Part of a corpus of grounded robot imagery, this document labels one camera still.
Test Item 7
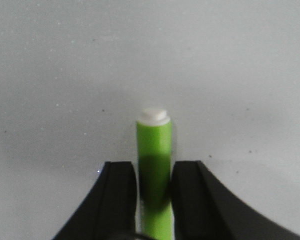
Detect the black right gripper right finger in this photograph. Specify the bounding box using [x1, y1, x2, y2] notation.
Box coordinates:
[170, 160, 300, 240]

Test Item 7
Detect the green highlighter pen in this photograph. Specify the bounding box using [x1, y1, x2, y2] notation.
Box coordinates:
[136, 107, 172, 240]

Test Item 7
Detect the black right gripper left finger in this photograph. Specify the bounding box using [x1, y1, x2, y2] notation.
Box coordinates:
[54, 161, 136, 240]

